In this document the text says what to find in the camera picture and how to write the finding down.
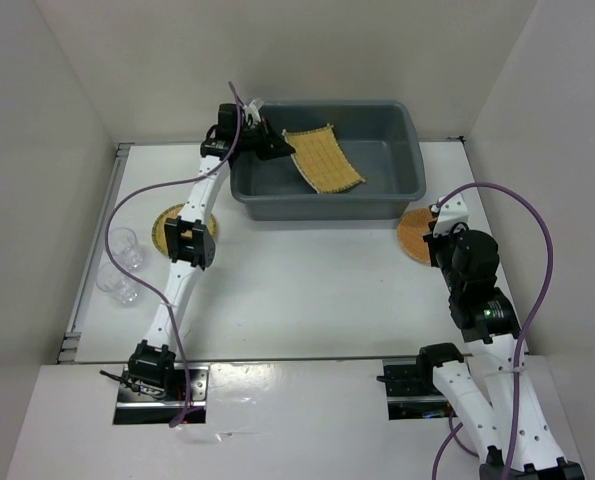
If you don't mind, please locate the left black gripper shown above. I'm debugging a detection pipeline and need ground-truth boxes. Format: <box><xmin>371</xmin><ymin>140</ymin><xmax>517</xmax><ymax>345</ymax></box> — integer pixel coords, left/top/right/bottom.
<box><xmin>235</xmin><ymin>117</ymin><xmax>296</xmax><ymax>161</ymax></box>

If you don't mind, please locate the round orange woven tray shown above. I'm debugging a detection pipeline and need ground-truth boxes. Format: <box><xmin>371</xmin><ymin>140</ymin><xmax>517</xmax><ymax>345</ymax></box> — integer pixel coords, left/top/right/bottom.
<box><xmin>396</xmin><ymin>207</ymin><xmax>441</xmax><ymax>265</ymax></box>

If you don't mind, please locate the rectangular woven bamboo mat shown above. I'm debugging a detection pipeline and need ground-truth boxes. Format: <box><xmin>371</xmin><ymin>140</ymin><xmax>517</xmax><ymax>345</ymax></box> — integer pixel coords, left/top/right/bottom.
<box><xmin>282</xmin><ymin>123</ymin><xmax>366</xmax><ymax>194</ymax></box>

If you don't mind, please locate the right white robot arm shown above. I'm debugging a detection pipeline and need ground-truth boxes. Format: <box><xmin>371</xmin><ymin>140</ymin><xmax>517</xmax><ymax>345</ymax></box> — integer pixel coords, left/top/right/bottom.
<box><xmin>415</xmin><ymin>224</ymin><xmax>584</xmax><ymax>479</ymax></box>

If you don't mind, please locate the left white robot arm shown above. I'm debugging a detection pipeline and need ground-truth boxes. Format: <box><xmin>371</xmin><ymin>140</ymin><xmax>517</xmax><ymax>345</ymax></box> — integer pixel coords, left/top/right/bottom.
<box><xmin>126</xmin><ymin>99</ymin><xmax>294</xmax><ymax>400</ymax></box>

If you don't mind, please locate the grey plastic bin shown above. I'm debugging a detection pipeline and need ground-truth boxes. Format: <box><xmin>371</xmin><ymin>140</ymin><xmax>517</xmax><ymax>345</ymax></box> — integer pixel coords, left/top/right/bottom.
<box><xmin>230</xmin><ymin>99</ymin><xmax>426</xmax><ymax>221</ymax></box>

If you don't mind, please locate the round bamboo tray left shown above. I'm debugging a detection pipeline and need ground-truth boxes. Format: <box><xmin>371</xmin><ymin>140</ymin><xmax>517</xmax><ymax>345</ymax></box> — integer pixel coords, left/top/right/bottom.
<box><xmin>151</xmin><ymin>204</ymin><xmax>218</xmax><ymax>257</ymax></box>

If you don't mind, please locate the clear plastic cup upper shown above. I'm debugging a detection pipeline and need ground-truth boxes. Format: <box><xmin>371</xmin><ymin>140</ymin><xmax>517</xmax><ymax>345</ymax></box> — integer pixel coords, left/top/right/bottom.
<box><xmin>108</xmin><ymin>227</ymin><xmax>145</xmax><ymax>271</ymax></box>

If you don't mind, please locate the clear plastic cup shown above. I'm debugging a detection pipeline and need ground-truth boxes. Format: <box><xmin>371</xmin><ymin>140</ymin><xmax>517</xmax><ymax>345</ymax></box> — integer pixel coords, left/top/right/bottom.
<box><xmin>108</xmin><ymin>227</ymin><xmax>145</xmax><ymax>271</ymax></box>
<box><xmin>96</xmin><ymin>262</ymin><xmax>139</xmax><ymax>305</ymax></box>

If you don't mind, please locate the clear plastic cup lower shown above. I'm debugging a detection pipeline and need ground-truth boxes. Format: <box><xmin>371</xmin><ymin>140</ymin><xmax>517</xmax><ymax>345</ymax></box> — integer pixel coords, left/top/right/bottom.
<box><xmin>96</xmin><ymin>262</ymin><xmax>139</xmax><ymax>305</ymax></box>

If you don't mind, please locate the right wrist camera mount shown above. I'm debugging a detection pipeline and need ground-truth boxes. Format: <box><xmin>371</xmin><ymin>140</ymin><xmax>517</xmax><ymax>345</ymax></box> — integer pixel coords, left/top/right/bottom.
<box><xmin>429</xmin><ymin>194</ymin><xmax>469</xmax><ymax>238</ymax></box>

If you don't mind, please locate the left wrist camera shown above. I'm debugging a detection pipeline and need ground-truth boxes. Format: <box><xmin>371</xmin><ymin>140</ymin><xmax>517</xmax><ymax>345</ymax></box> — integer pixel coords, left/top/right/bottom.
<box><xmin>244</xmin><ymin>98</ymin><xmax>265</xmax><ymax>128</ymax></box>

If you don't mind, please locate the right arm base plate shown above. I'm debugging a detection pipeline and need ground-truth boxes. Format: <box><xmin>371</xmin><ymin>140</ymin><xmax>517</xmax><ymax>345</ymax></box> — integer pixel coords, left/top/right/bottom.
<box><xmin>376</xmin><ymin>357</ymin><xmax>450</xmax><ymax>421</ymax></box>

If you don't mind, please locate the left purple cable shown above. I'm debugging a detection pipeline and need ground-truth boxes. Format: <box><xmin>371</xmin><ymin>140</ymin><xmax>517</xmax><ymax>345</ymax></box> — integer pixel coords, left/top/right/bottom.
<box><xmin>104</xmin><ymin>81</ymin><xmax>248</xmax><ymax>429</ymax></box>

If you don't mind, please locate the purple cable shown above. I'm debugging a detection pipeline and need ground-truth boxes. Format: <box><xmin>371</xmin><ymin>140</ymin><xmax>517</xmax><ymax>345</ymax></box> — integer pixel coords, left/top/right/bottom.
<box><xmin>104</xmin><ymin>81</ymin><xmax>248</xmax><ymax>429</ymax></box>
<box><xmin>430</xmin><ymin>181</ymin><xmax>554</xmax><ymax>480</ymax></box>

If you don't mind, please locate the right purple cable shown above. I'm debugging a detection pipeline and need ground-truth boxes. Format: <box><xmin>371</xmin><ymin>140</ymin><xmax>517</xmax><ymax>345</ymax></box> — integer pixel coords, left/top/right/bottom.
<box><xmin>430</xmin><ymin>181</ymin><xmax>554</xmax><ymax>480</ymax></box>

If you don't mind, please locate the aluminium table rail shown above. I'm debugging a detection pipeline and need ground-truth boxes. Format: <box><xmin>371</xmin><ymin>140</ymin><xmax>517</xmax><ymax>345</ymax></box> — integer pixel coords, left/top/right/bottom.
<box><xmin>57</xmin><ymin>142</ymin><xmax>133</xmax><ymax>364</ymax></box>

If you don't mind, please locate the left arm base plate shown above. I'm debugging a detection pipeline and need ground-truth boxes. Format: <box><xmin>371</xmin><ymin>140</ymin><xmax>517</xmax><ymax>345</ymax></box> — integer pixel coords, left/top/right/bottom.
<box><xmin>113</xmin><ymin>364</ymin><xmax>210</xmax><ymax>425</ymax></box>

